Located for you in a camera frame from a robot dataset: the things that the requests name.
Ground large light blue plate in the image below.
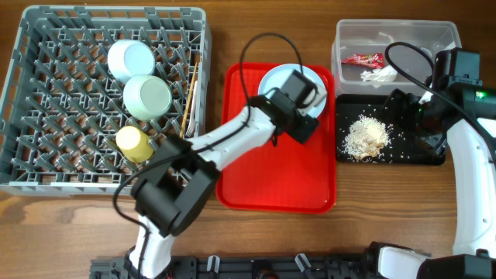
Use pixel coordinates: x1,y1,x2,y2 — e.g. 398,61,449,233
258,64,326,118

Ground rice food waste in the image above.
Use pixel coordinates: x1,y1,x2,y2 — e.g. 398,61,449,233
336,114,414,164

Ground white tissue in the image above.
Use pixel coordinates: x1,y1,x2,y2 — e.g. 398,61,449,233
360,65,398,82

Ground red snack wrapper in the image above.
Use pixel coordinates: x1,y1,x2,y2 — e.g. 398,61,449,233
341,52,385,69

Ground white plastic fork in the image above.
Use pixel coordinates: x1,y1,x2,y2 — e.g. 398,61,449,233
185,81,198,138

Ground wooden chopstick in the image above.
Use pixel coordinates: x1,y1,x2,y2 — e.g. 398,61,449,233
179,62,198,138

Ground green bowl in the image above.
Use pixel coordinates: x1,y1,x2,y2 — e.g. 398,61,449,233
122,74,172,121

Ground yellow cup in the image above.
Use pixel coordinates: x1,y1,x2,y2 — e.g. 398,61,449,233
115,126,153,163

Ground small light blue bowl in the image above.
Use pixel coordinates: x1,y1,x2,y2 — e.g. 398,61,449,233
107,40,155,84

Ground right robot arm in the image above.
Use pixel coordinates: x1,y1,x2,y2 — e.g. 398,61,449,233
376,85,495,278

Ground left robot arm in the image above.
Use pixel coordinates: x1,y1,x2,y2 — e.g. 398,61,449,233
129,92,326,278

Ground grey dishwasher rack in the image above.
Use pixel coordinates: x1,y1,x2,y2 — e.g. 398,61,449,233
1,5,212,196

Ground red plastic tray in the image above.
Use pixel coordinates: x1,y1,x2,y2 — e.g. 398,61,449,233
216,65,337,214

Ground black tray bin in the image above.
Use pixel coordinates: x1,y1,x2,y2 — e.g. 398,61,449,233
336,94,446,165

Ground clear plastic bin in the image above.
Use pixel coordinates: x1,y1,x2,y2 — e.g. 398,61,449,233
331,19,462,96

